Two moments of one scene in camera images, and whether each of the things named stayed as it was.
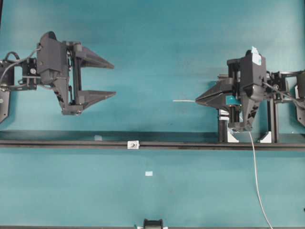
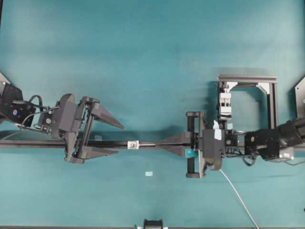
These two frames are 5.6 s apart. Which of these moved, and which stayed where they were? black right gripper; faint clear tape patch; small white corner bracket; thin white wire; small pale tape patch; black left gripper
Moved: black right gripper; black left gripper; thin white wire
Stayed: small pale tape patch; small white corner bracket; faint clear tape patch
